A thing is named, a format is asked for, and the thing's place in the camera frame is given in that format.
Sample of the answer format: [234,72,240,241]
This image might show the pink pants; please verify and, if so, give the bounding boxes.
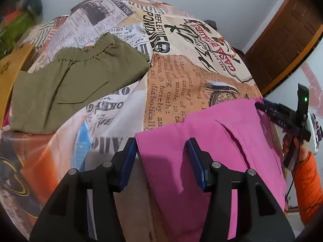
[136,97,286,241]

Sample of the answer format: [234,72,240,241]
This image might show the orange sleeved right forearm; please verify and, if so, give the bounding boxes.
[292,152,322,225]

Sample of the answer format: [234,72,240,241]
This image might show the right hand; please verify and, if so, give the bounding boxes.
[282,130,309,167]

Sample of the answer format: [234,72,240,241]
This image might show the brown wooden door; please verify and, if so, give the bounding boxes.
[245,0,322,95]

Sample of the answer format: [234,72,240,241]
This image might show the newspaper print bed blanket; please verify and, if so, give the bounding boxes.
[1,0,262,241]

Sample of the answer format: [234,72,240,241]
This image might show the olive green pants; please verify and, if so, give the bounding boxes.
[9,33,149,134]

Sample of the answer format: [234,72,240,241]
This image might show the blue grey bag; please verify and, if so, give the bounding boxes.
[204,20,217,31]

